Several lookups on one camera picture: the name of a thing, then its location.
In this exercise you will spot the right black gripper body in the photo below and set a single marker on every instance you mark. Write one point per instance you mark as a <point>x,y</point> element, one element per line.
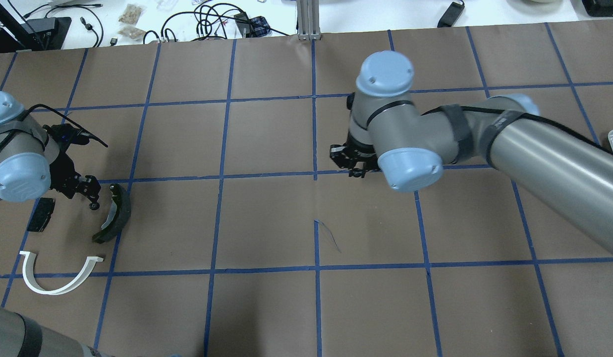
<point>357,152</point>

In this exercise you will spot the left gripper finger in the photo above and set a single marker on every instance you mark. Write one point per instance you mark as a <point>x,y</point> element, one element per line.
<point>94,203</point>

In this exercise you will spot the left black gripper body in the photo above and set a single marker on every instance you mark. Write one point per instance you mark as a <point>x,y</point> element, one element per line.
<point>62,169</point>

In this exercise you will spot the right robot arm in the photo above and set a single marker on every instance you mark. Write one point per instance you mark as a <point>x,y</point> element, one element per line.
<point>567,171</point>

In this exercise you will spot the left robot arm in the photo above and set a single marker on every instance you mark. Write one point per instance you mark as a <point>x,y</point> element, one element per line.
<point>26,154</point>

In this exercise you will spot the green brake shoe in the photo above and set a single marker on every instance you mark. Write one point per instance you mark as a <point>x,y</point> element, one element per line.
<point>119,215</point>

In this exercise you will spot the black brake pad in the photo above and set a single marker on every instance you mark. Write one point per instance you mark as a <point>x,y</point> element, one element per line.
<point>41,215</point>

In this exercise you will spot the black box on desk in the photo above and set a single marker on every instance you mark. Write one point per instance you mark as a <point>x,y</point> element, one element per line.
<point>51,31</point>

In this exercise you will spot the aluminium pillar right side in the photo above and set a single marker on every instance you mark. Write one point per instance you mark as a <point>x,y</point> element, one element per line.
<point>308,20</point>

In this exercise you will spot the black power adapter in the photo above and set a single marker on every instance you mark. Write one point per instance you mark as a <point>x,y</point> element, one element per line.
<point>451,14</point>

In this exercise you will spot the white curved plastic bracket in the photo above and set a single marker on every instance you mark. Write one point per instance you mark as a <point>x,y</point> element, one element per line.
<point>73,281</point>

